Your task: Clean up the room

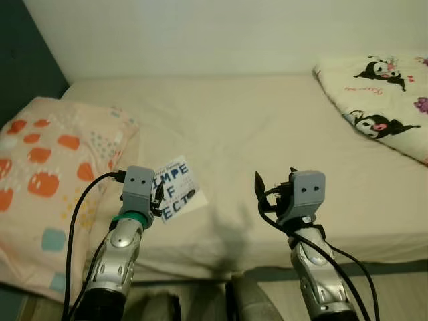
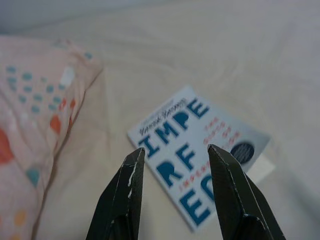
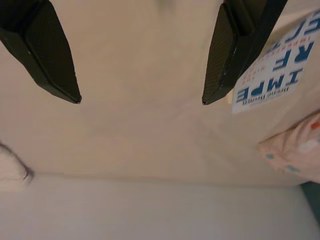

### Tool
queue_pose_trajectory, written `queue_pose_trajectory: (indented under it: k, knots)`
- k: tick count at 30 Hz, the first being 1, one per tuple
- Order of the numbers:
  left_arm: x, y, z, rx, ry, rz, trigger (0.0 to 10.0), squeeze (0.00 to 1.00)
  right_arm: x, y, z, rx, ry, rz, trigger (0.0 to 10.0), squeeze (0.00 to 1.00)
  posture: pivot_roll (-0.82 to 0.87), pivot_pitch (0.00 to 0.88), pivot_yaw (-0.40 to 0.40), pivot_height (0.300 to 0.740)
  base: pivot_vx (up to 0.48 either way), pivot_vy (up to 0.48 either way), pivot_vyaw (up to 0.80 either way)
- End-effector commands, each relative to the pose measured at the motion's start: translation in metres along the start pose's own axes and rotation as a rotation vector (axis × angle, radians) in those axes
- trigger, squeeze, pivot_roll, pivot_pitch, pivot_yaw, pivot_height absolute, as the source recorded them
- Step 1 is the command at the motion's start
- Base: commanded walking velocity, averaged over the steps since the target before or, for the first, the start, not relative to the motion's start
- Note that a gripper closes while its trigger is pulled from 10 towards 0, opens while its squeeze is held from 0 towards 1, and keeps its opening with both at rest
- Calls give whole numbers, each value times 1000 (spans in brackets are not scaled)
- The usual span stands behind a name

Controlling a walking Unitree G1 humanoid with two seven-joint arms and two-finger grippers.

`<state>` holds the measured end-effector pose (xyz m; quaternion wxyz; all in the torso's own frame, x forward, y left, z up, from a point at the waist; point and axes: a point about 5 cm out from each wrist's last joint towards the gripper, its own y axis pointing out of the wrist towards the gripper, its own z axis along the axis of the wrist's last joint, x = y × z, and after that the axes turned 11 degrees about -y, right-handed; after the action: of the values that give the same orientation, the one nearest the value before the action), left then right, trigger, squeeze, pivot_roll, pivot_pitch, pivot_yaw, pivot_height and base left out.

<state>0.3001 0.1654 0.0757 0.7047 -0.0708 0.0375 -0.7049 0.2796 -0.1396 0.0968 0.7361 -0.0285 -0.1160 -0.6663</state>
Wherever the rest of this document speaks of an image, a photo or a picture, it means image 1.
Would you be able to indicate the white book blue letters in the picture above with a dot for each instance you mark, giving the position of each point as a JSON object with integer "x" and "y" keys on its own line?
{"x": 180, "y": 187}

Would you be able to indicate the pink pillow orange print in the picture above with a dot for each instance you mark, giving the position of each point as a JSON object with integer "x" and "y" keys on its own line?
{"x": 47, "y": 174}

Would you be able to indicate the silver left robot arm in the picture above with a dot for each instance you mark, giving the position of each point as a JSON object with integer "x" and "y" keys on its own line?
{"x": 117, "y": 261}

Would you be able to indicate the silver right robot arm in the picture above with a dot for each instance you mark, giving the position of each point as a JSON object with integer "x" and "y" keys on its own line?
{"x": 317, "y": 274}

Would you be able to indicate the beige sheeted bed mattress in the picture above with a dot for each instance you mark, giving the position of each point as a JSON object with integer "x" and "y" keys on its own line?
{"x": 267, "y": 127}

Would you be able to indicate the grey left robot leg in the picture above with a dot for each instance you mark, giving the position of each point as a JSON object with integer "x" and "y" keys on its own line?
{"x": 154, "y": 307}

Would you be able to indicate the grey robot leg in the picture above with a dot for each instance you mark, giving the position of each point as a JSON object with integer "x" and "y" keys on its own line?
{"x": 254, "y": 304}
{"x": 154, "y": 307}

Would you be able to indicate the grey right robot leg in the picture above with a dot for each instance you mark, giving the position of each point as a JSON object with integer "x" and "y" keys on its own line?
{"x": 254, "y": 304}

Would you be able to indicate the white cartoon print blanket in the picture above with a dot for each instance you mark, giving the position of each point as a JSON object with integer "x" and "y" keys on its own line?
{"x": 381, "y": 93}

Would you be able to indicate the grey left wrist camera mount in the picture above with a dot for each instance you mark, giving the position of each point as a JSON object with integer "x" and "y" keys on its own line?
{"x": 138, "y": 187}

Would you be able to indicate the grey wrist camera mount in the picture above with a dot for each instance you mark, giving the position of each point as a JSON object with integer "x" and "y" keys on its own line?
{"x": 138, "y": 187}
{"x": 307, "y": 190}

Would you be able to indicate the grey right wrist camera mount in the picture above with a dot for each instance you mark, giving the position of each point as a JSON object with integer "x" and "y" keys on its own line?
{"x": 307, "y": 190}

